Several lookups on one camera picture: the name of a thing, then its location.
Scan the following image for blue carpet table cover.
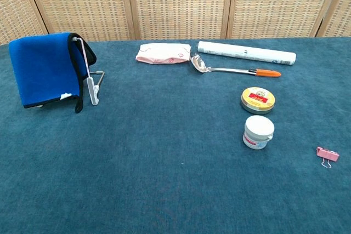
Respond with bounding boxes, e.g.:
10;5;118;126
0;36;351;234

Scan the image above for round yellow red tin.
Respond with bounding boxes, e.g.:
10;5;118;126
240;86;277;115

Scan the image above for blue grey towel black trim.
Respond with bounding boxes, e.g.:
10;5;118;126
8;32;97;113

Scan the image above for white plastic jar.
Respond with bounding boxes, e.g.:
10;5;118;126
242;115;275;151

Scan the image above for pink white tissue pack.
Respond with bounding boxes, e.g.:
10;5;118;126
135;42;192;65

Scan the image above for metal wire rack white clips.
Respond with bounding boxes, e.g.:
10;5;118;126
35;35;105;108

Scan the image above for pink binder clip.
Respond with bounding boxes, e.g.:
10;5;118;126
316;146;340;169

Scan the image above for woven rattan folding screen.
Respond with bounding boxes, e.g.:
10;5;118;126
0;0;351;45

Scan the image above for steel ladle orange handle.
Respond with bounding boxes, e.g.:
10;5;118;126
190;54;282;78

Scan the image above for white paper roll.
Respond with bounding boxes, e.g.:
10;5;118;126
197;41;297;66

